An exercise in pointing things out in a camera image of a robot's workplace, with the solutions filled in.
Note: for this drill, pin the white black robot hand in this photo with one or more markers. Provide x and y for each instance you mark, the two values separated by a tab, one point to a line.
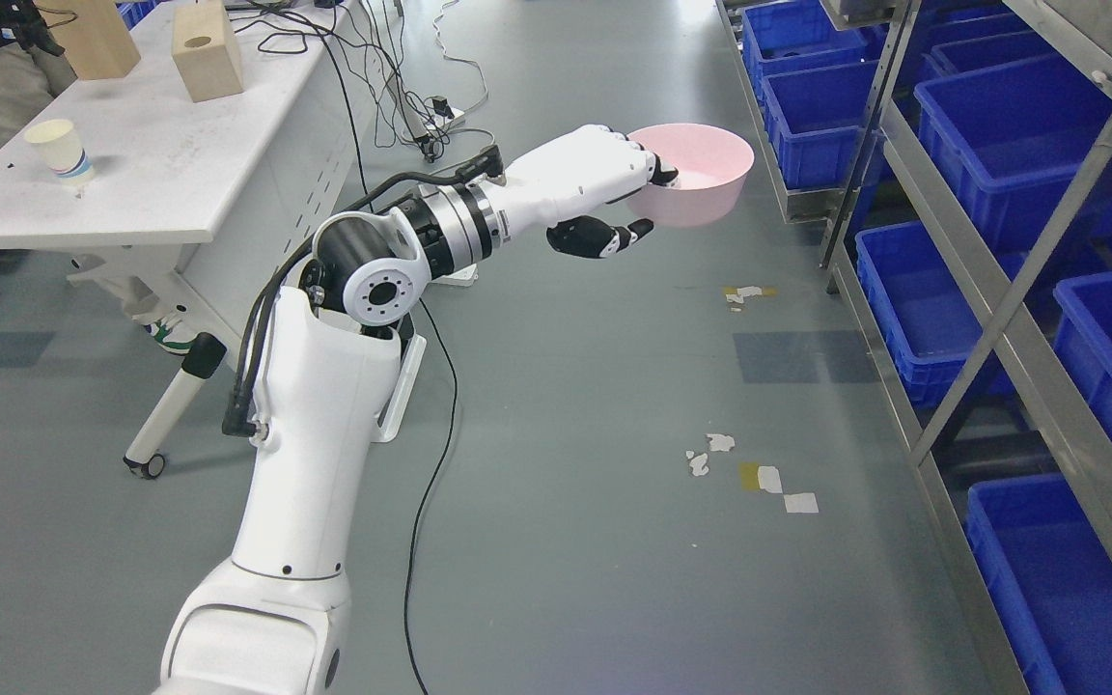
556	187

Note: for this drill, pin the pink ikea bowl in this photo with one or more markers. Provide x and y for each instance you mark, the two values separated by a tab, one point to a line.
711	164

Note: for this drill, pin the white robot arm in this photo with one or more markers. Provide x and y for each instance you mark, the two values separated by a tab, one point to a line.
321	370

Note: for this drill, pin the steel rack with bins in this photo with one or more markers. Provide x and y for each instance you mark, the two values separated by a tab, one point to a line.
959	155

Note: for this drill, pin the white folding table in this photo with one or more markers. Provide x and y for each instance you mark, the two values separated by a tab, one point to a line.
202	201

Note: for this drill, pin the wooden block with hole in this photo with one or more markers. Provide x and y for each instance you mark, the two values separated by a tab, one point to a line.
205	51

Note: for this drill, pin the wooden block left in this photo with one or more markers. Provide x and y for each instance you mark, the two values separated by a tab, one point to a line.
95	38

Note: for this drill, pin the paper cup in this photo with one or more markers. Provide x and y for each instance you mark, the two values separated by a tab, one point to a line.
62	151

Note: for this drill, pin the person in beige trousers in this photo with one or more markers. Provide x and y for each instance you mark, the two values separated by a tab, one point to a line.
29	80

